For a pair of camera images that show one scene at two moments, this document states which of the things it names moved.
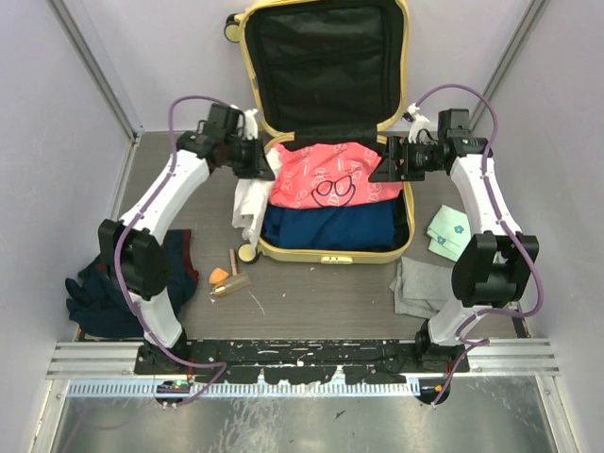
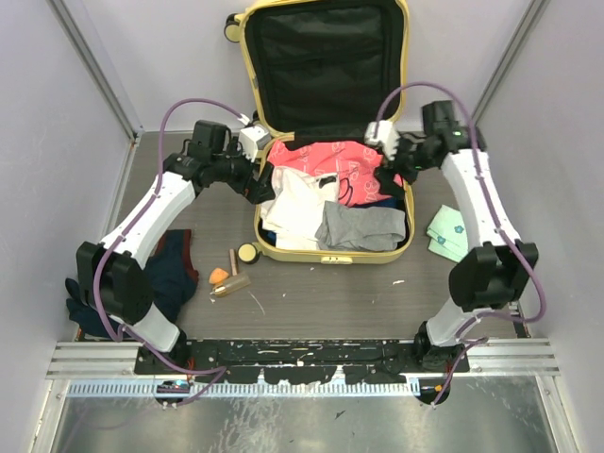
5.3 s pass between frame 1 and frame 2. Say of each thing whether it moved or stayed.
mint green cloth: stayed
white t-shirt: moved
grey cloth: moved
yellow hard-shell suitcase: stayed
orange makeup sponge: stayed
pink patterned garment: stayed
